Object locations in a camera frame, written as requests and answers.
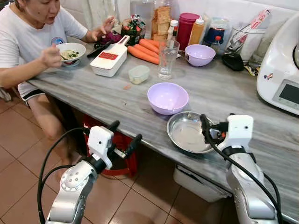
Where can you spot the black knife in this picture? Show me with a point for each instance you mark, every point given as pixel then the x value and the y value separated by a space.
pixel 99 49

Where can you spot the clear pack of toast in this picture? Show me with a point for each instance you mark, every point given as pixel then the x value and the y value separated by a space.
pixel 161 23

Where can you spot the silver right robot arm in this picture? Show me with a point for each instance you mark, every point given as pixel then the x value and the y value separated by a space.
pixel 250 196

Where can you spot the small bottle white cap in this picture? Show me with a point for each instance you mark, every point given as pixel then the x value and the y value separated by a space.
pixel 173 29

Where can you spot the white bowl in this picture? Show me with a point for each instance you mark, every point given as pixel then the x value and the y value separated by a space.
pixel 79 49

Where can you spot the noodle food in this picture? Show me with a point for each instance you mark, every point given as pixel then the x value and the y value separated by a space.
pixel 71 54

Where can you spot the red plastic canister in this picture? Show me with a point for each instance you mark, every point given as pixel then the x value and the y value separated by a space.
pixel 185 30

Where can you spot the woman's left hand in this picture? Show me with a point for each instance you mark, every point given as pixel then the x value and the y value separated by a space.
pixel 105 29

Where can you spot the dark purple vegetable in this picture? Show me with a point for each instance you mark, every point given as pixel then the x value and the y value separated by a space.
pixel 112 37

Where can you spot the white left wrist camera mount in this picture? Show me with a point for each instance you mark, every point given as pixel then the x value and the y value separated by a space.
pixel 100 141

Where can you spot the woman's right hand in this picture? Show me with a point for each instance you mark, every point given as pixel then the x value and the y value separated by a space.
pixel 51 57

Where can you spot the white hanging cloth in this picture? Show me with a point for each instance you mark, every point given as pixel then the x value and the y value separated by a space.
pixel 98 11

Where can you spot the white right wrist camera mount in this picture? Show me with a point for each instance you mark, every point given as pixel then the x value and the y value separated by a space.
pixel 240 130

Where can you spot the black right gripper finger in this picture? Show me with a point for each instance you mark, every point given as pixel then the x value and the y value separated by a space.
pixel 205 125

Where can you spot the clear glass pitcher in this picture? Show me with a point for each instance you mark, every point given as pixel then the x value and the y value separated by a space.
pixel 141 11

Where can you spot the white plastic box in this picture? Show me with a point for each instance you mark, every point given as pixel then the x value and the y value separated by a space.
pixel 196 184

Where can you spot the metal spoon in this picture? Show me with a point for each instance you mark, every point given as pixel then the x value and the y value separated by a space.
pixel 63 56

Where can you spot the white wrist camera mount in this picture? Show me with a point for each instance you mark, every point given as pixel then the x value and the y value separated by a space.
pixel 240 130
pixel 100 141

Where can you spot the small green-lidded plastic container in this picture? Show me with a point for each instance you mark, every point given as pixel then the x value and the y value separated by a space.
pixel 139 74

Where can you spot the orange squeeze bottle white cap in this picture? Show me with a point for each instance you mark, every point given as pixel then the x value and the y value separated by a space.
pixel 197 32

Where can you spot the white kitchen machine with screen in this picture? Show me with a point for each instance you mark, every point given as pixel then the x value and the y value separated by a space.
pixel 280 60

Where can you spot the blue jar with clear lid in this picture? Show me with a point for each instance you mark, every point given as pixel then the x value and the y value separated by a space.
pixel 217 30

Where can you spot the orange carrot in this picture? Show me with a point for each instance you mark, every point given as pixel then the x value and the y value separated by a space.
pixel 148 49
pixel 150 43
pixel 142 55

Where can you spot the woman's left forearm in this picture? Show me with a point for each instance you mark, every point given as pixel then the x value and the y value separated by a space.
pixel 90 35

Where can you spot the red plastic stool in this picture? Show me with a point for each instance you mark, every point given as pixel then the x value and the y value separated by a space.
pixel 124 161

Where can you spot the woman in white t-shirt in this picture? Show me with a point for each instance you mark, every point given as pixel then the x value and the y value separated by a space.
pixel 23 32

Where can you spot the clear drinking glass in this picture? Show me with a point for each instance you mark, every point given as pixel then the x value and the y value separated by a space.
pixel 168 60

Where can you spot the green and red packet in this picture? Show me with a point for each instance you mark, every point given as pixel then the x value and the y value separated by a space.
pixel 134 29

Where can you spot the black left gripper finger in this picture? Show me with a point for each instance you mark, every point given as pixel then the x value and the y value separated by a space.
pixel 113 125
pixel 133 143

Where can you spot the large purple plastic bowl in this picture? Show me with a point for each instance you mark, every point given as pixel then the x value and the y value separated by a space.
pixel 167 99

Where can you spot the round steel plate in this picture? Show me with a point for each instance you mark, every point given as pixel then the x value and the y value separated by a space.
pixel 187 133

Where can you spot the white slicer with red insert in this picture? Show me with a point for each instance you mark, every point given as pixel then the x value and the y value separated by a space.
pixel 110 58

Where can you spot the small purple plastic bowl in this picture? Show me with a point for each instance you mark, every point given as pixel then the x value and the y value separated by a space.
pixel 200 55

